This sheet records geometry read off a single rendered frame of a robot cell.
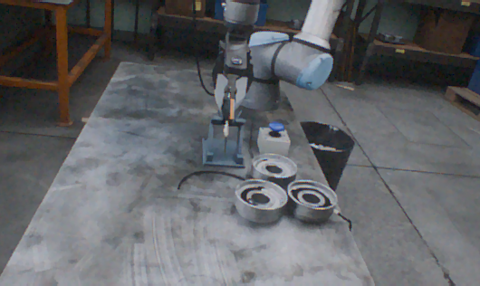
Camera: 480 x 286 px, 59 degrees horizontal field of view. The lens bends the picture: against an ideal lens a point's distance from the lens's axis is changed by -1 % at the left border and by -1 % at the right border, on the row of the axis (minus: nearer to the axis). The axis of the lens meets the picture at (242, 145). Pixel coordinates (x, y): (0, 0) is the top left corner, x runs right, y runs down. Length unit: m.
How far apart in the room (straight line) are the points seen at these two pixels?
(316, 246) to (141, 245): 0.32
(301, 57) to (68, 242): 0.80
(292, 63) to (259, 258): 0.66
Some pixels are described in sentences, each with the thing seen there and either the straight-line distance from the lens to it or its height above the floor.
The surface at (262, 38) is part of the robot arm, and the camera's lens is 1.32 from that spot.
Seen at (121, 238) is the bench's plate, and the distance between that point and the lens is 0.79.
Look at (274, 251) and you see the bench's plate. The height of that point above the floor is 0.80.
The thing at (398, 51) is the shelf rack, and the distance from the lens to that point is 4.74.
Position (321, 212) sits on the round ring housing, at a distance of 0.88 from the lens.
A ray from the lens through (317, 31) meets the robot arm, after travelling 1.28.
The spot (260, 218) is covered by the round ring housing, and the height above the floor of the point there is 0.82.
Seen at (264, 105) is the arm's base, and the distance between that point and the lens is 1.36.
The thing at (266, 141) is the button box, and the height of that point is 0.84.
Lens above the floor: 1.31
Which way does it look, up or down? 27 degrees down
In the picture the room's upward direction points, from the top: 10 degrees clockwise
